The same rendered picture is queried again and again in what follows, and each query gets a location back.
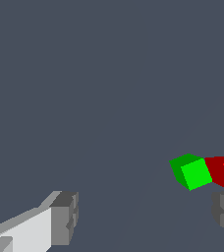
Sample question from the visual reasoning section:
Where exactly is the green cube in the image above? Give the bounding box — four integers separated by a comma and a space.
168, 153, 213, 192

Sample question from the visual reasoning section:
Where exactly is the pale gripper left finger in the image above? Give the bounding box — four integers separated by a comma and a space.
0, 190, 80, 252

